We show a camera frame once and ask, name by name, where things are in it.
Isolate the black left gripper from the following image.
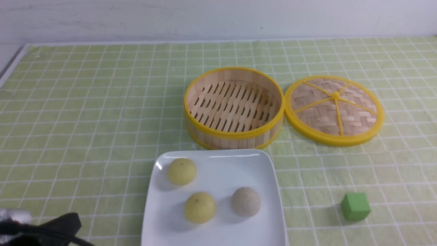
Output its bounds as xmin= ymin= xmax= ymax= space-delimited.
xmin=7 ymin=212 xmax=82 ymax=246

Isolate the yellow bun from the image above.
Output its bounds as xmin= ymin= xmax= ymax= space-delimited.
xmin=167 ymin=158 xmax=197 ymax=186
xmin=184 ymin=192 xmax=216 ymax=224

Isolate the grey-white steamed bun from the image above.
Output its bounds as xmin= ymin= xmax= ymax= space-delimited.
xmin=231 ymin=187 xmax=261 ymax=218

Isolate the yellow bun on plate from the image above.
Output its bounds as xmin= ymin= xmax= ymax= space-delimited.
xmin=184 ymin=192 xmax=216 ymax=224

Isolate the white square plate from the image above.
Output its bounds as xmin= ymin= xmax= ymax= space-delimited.
xmin=141 ymin=149 xmax=288 ymax=246

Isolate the green checkered tablecloth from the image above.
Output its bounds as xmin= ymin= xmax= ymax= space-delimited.
xmin=0 ymin=37 xmax=437 ymax=246

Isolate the yellow-rimmed bamboo steamer basket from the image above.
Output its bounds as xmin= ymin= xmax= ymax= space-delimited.
xmin=184 ymin=67 xmax=285 ymax=149

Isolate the green cube block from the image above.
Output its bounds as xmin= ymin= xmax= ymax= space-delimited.
xmin=340 ymin=192 xmax=371 ymax=221

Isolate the woven bamboo steamer lid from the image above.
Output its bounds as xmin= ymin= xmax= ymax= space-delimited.
xmin=284 ymin=76 xmax=384 ymax=147

